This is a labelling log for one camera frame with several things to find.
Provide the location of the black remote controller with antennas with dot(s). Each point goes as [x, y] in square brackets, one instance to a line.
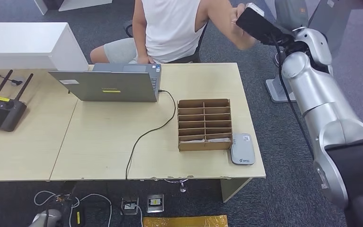
[1, 116]

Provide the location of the black chair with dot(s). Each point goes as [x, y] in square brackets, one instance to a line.
[197, 53]

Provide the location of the person's right forearm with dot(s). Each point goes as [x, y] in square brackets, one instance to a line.
[140, 44]

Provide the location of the chrome chair base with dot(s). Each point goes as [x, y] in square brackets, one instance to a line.
[183, 187]

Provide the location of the person's right hand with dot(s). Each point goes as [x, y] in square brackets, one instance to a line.
[145, 60]

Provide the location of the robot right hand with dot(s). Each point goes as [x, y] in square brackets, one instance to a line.
[289, 14]

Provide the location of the open floor socket with plug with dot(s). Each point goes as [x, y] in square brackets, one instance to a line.
[129, 206]

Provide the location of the wooden card organizer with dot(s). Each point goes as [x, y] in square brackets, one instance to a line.
[202, 146]

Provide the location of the grey laptop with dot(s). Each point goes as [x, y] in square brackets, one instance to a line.
[106, 83]

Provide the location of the person's left forearm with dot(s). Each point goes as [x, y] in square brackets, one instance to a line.
[242, 37]

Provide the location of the yellow tape mat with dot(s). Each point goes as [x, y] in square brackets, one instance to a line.
[184, 221]

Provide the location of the white desk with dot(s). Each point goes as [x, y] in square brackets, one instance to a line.
[78, 3]

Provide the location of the floor socket with lid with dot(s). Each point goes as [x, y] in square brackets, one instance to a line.
[155, 203]

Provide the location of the grey kiosk stand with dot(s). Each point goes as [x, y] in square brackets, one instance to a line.
[341, 18]

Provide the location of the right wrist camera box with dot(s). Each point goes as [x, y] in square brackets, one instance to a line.
[256, 25]

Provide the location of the person's left hand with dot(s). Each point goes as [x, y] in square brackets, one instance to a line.
[238, 12]

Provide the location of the white cabinet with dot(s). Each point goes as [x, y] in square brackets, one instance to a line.
[18, 42]

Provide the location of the black power adapter yellow label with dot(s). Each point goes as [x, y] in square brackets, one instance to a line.
[78, 217]

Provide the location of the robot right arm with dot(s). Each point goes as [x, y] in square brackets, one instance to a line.
[319, 94]

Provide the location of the beige desk leg panel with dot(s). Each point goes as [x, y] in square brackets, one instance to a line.
[233, 188]

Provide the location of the grey card reader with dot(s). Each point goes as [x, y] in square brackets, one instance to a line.
[242, 152]

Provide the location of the person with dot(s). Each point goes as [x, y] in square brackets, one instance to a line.
[169, 28]

